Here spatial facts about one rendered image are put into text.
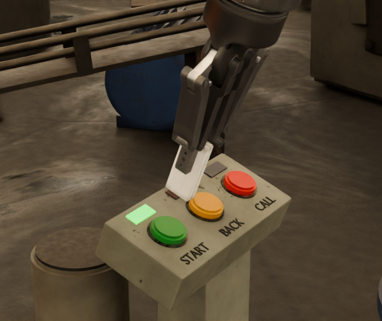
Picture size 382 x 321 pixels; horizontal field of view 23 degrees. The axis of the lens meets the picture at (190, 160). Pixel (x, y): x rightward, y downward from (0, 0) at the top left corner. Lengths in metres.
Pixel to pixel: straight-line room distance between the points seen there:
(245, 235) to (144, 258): 0.14
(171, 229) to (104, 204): 1.48
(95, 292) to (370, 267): 1.17
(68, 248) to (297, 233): 1.24
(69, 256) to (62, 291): 0.04
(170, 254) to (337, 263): 1.25
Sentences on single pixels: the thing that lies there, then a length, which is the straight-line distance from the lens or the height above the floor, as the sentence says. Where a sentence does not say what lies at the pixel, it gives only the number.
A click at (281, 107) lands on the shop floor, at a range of 3.19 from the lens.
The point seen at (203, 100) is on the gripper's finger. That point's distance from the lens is 0.87.
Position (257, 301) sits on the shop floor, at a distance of 2.04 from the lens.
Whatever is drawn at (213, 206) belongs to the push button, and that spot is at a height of 0.61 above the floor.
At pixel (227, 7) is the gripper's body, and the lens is 0.84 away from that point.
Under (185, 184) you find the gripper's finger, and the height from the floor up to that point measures 0.67.
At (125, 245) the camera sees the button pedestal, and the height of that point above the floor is 0.60.
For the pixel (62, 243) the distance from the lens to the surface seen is 1.18.
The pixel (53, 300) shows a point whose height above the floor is 0.48.
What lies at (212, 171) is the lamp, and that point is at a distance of 1.13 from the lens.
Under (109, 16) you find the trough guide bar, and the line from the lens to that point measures 1.38.
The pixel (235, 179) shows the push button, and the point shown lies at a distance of 1.12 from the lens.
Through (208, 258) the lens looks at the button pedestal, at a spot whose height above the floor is 0.58.
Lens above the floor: 1.07
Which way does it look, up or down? 23 degrees down
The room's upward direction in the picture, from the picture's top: straight up
